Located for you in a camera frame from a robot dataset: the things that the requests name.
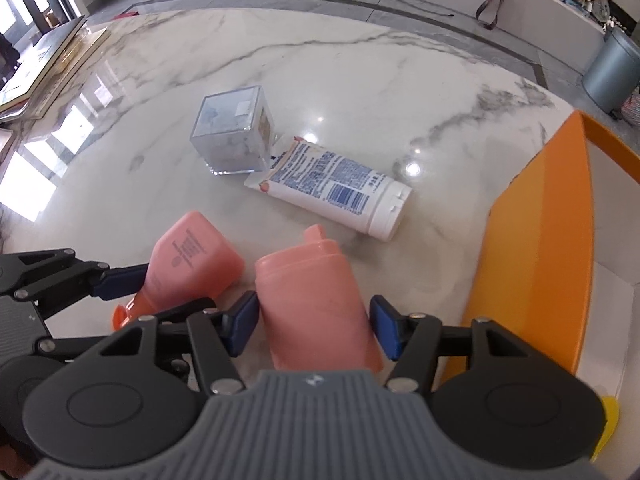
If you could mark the orange cardboard box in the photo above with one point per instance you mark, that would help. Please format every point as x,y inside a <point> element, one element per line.
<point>540,260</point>

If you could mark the yellow round container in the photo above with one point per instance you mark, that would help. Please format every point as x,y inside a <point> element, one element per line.
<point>607,422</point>

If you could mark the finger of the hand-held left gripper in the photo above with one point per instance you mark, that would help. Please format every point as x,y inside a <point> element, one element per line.
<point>185,308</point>
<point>122,280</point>

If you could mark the white lotion tube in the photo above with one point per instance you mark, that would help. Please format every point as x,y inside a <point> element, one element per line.
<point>325,185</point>

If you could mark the decorative plate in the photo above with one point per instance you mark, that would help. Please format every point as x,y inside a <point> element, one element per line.
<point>601,6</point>

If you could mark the grey-blue trash can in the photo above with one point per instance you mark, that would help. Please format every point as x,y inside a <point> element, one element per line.
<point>612,67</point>

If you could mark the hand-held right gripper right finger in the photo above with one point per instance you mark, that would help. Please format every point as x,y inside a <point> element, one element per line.
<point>385,327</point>

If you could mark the pink bottle orange cap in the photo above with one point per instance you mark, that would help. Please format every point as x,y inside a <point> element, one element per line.
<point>192,255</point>

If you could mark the pink cylindrical bottle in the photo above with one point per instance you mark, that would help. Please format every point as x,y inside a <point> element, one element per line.
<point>310,300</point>

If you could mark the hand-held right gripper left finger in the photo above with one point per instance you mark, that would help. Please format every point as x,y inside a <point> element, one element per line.
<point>242,321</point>

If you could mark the clear plastic cube box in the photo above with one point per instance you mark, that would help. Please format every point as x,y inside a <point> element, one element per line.
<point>227,130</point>

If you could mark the pink white woven bag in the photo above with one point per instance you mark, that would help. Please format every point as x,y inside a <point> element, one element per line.
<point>632,109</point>

